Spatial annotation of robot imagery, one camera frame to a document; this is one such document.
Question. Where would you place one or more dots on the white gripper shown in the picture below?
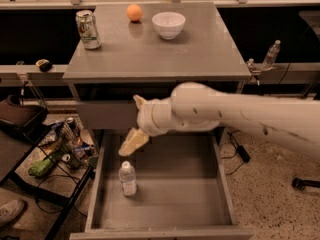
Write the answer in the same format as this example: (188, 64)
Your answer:
(145, 118)

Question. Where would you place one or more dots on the clear plastic water bottle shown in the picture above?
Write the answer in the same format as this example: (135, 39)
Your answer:
(127, 176)

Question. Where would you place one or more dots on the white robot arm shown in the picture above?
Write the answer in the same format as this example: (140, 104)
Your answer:
(289, 122)

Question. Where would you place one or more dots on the grey drawer cabinet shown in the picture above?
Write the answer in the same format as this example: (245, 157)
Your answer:
(134, 59)

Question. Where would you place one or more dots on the open grey bottom drawer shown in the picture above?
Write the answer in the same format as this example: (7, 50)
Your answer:
(182, 193)

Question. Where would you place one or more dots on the small background water bottle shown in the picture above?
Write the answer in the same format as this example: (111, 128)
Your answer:
(271, 55)

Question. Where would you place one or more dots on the white ceramic bowl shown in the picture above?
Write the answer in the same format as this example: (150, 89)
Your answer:
(168, 25)

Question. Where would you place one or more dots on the green snack bag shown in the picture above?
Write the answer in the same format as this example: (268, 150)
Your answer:
(41, 167)

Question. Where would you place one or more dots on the black tape measure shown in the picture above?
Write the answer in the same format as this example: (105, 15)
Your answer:
(44, 65)

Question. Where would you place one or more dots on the orange fruit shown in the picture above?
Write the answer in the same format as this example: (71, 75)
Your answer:
(134, 12)

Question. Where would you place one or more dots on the black power adapter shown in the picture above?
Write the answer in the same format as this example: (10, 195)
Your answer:
(243, 154)

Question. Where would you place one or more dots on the green soda can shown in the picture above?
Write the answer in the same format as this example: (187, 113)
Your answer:
(86, 25)

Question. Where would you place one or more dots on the brown bag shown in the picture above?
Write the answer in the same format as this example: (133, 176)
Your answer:
(20, 121)

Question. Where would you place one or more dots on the metal clamp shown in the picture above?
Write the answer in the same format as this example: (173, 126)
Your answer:
(254, 72)

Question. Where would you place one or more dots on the grey shoe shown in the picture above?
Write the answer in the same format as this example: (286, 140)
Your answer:
(10, 211)

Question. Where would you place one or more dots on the black chair caster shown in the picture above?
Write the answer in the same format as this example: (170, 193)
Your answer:
(300, 184)

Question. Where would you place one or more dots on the black wire basket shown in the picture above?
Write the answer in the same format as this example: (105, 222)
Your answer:
(69, 142)

